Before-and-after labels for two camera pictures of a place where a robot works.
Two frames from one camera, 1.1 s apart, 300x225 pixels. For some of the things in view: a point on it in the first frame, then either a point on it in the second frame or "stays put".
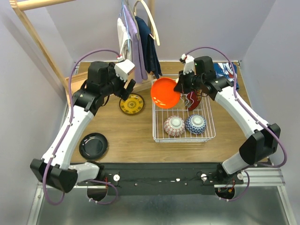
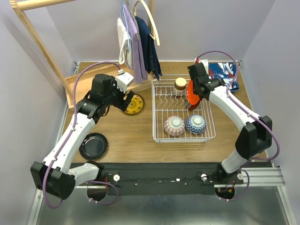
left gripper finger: (131, 86) to (129, 97)
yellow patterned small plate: (134, 105) stays put
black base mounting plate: (161, 179) stays put
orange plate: (163, 94) to (192, 99)
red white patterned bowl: (174, 125) stays put
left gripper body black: (125, 91) to (122, 100)
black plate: (93, 146) stays put
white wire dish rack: (191, 120) stays put
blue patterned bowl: (196, 123) stays put
